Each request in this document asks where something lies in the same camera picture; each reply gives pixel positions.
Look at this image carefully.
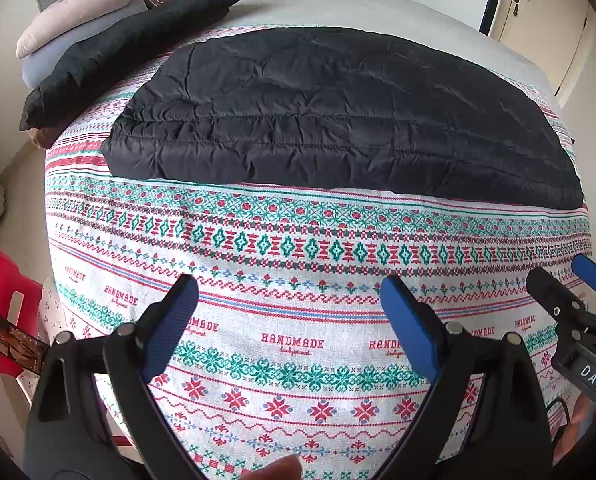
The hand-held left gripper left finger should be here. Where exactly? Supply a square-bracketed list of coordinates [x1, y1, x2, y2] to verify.
[22, 274, 215, 480]

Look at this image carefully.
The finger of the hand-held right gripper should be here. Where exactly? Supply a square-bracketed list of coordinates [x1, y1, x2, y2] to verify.
[525, 266, 596, 357]
[571, 253, 596, 322]

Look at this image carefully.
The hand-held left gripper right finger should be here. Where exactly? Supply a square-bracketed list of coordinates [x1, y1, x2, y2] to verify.
[380, 275, 554, 480]

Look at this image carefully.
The black quilted jacket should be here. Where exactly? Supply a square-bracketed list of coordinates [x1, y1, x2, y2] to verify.
[100, 25, 585, 210]

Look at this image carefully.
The person's right hand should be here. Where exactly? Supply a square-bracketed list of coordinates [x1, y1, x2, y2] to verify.
[553, 394, 596, 467]

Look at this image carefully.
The person's left hand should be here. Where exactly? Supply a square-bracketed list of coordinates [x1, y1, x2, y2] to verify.
[248, 454, 305, 480]

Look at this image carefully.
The patterned knit-print blanket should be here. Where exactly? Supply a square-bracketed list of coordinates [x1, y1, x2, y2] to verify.
[38, 22, 595, 480]

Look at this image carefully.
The dark printed card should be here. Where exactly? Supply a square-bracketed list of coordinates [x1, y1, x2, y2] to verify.
[0, 308, 50, 375]

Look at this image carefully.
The cream door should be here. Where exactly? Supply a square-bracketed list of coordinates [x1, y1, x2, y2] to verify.
[488, 0, 592, 97]

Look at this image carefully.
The black folded garment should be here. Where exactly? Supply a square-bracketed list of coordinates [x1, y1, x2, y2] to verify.
[19, 0, 247, 132]

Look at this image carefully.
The blue-grey pillow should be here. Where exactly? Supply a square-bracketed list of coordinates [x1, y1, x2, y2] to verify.
[22, 0, 149, 90]

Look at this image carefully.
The grey bed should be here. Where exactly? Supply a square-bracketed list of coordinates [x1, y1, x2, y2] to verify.
[228, 0, 562, 111]

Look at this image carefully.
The light pink pillow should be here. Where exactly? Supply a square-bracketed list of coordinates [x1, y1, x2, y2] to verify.
[16, 0, 139, 59]

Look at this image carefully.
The black cable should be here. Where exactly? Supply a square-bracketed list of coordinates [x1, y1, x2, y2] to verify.
[548, 397, 573, 447]

